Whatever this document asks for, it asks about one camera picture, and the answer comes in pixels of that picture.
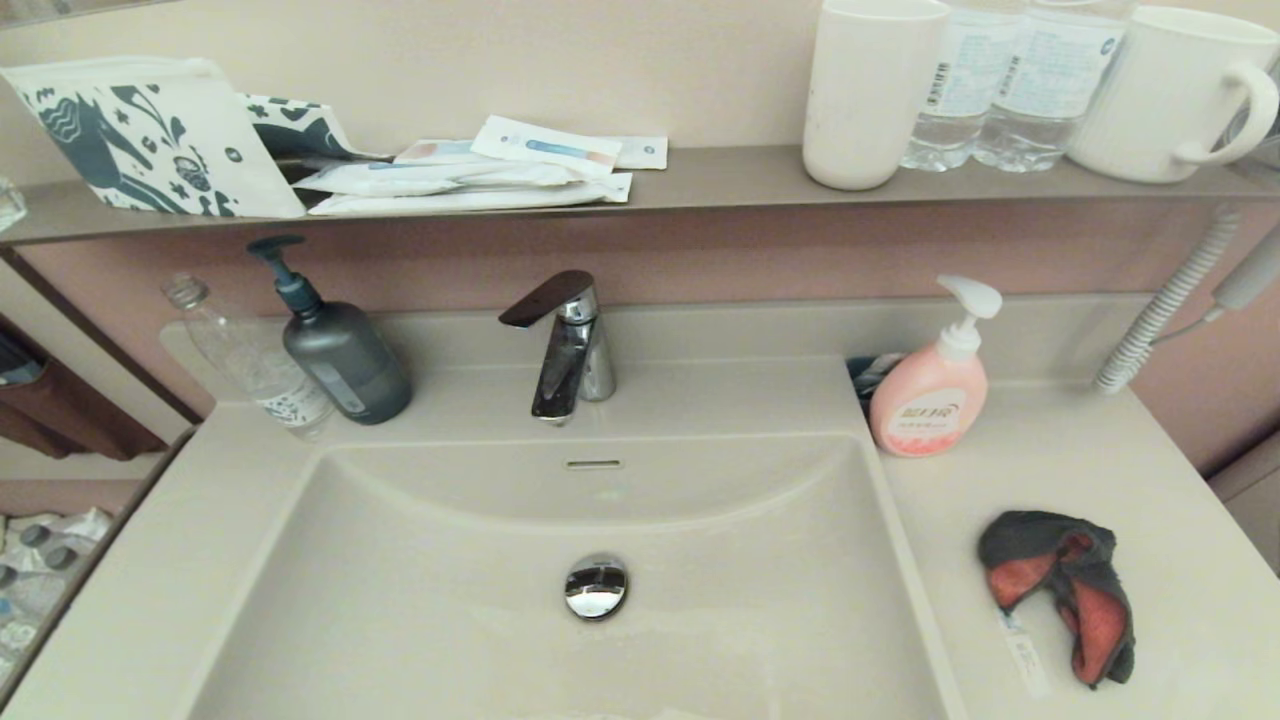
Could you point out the chrome drain stopper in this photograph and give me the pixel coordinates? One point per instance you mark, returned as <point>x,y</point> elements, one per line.
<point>596,588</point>

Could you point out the pink soap pump bottle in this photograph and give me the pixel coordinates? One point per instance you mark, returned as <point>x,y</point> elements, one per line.
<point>928,400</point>

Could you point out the shrink-wrapped water bottle pack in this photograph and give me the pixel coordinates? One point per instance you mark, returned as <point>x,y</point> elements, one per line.
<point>45,570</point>

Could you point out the chrome faucet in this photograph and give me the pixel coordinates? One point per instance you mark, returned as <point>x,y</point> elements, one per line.
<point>575,350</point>

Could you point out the beige sink basin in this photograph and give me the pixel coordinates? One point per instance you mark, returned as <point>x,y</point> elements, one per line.
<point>450,600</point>

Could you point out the pale pink sachet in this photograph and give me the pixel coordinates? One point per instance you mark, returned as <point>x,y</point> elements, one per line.
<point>435,152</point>

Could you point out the clear labelled water bottle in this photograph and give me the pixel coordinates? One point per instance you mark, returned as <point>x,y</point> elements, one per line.
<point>1048,90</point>
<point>958,100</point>

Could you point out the long white sachet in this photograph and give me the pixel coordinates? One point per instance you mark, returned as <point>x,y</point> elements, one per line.
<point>480,197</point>
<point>410,178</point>

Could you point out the white toothbrush packet blue print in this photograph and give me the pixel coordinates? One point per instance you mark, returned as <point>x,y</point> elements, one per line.
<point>548,147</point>

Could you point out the white tumbler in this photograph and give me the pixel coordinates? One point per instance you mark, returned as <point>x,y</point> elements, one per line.
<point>868,100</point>

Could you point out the small white sachet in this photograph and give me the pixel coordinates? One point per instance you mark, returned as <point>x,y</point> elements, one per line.
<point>642,153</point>

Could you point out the dark packet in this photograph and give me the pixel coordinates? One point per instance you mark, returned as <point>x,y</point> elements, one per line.
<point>868,372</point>

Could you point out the brown wall shelf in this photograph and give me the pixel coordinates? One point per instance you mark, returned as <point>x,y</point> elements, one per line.
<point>720,175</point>

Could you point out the large white patterned pouch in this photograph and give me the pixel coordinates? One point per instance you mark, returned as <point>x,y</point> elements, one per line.
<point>130,145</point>

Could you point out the white ribbed mug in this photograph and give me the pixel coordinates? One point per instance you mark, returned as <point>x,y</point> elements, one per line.
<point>1155,95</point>

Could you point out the white hair dryer handset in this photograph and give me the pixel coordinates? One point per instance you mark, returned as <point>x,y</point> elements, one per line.
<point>1250,280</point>

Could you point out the small white patterned pouch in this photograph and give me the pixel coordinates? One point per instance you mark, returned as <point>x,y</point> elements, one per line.
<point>305,128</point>

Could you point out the dark grey pump bottle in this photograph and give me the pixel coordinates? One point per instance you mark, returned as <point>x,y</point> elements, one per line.
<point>348,365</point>

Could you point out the empty clear plastic bottle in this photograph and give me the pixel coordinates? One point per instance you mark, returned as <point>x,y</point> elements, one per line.
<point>255,370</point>

